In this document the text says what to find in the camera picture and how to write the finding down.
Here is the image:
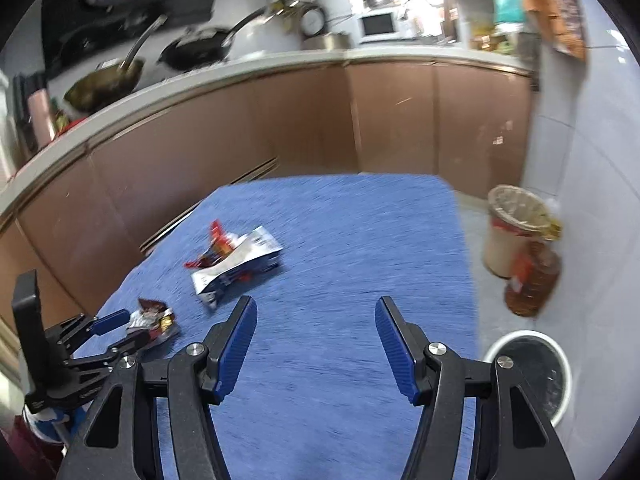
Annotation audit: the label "brown foil snack wrapper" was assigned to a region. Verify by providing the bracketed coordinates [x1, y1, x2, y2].
[126, 298, 180, 350]

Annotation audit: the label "white blue snack packet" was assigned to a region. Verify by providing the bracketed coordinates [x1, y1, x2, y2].
[191, 226, 283, 308]

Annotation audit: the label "red snack wrapper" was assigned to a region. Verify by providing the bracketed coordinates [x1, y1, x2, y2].
[183, 220, 247, 278]

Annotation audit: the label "dark red sleeve forearm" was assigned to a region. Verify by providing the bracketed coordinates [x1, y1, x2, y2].
[0, 415, 63, 480]

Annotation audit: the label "brown kitchen cabinets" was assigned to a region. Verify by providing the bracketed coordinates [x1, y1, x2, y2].
[1, 53, 533, 325]

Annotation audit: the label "beige lined trash bucket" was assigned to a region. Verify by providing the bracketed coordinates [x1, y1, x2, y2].
[483, 184, 552, 278]

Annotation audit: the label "blue white gloved hand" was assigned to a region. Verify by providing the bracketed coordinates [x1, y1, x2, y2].
[23, 405, 87, 446]

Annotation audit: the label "cooking oil bottle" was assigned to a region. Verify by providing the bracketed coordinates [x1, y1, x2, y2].
[504, 242, 562, 318]

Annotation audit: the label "blue fuzzy table cloth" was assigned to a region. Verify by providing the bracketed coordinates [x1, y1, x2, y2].
[102, 174, 478, 479]

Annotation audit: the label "pink thermos bottle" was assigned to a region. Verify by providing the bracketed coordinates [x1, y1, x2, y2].
[27, 89, 56, 150]

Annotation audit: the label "black frying pan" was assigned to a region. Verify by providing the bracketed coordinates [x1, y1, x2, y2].
[157, 6, 267, 73]

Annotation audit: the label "steel pot on counter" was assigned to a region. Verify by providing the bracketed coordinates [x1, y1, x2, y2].
[303, 32, 352, 51]

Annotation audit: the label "white microwave oven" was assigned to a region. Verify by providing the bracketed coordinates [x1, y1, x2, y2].
[359, 10, 400, 42]

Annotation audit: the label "brass wok with handle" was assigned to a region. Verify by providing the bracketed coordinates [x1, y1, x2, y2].
[64, 15, 167, 114]

